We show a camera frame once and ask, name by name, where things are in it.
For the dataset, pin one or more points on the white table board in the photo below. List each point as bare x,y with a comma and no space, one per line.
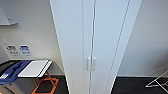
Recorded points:
35,68

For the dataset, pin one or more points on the grey wall panel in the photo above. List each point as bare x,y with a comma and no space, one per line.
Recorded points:
7,11

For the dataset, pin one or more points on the white wardrobe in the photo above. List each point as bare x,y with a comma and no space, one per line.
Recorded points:
133,20

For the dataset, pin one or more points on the white wardrobe door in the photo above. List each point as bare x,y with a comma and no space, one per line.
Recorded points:
108,40
71,40

